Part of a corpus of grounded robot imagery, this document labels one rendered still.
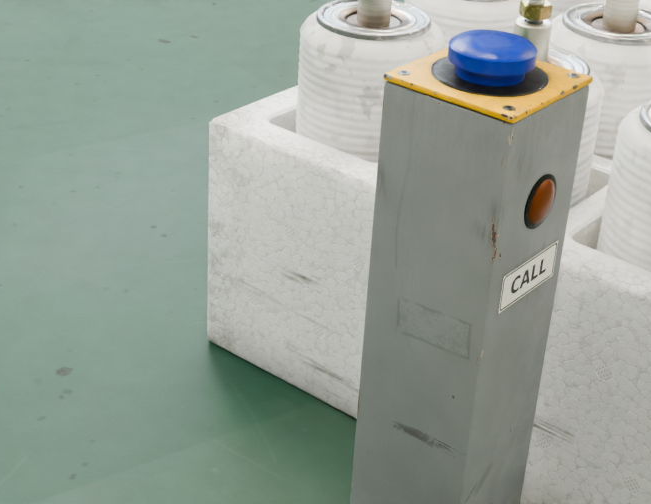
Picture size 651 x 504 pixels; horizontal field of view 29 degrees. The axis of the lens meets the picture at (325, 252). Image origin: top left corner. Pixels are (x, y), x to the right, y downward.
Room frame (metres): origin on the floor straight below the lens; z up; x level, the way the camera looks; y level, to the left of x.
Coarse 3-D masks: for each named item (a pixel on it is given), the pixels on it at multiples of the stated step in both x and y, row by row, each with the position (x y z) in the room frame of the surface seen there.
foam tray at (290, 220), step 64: (256, 128) 0.77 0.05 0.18; (256, 192) 0.75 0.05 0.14; (320, 192) 0.72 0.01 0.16; (256, 256) 0.75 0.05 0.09; (320, 256) 0.72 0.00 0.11; (576, 256) 0.62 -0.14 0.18; (256, 320) 0.75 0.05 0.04; (320, 320) 0.72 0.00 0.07; (576, 320) 0.61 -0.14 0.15; (640, 320) 0.58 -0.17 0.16; (320, 384) 0.72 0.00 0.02; (576, 384) 0.60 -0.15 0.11; (640, 384) 0.58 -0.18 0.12; (576, 448) 0.60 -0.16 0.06; (640, 448) 0.57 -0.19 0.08
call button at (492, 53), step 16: (464, 32) 0.56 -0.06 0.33; (480, 32) 0.56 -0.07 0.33; (496, 32) 0.56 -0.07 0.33; (448, 48) 0.54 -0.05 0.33; (464, 48) 0.53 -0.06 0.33; (480, 48) 0.53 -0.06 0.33; (496, 48) 0.53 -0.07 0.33; (512, 48) 0.54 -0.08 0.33; (528, 48) 0.54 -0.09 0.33; (464, 64) 0.53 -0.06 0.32; (480, 64) 0.52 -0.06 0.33; (496, 64) 0.52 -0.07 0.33; (512, 64) 0.52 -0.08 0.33; (528, 64) 0.53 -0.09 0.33; (480, 80) 0.53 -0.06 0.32; (496, 80) 0.53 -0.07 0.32; (512, 80) 0.53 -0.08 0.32
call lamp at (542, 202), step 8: (544, 184) 0.52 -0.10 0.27; (552, 184) 0.52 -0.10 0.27; (536, 192) 0.52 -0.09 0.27; (544, 192) 0.52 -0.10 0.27; (552, 192) 0.52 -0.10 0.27; (536, 200) 0.51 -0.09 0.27; (544, 200) 0.52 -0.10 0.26; (552, 200) 0.52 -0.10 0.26; (536, 208) 0.51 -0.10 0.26; (544, 208) 0.52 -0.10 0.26; (536, 216) 0.51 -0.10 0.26; (544, 216) 0.52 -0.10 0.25; (536, 224) 0.52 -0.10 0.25
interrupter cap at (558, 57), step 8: (552, 48) 0.75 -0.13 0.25; (552, 56) 0.74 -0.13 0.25; (560, 56) 0.74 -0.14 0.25; (568, 56) 0.74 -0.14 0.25; (576, 56) 0.74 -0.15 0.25; (560, 64) 0.73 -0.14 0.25; (568, 64) 0.73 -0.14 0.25; (576, 64) 0.73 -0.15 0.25; (584, 64) 0.73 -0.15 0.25; (584, 72) 0.71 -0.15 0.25
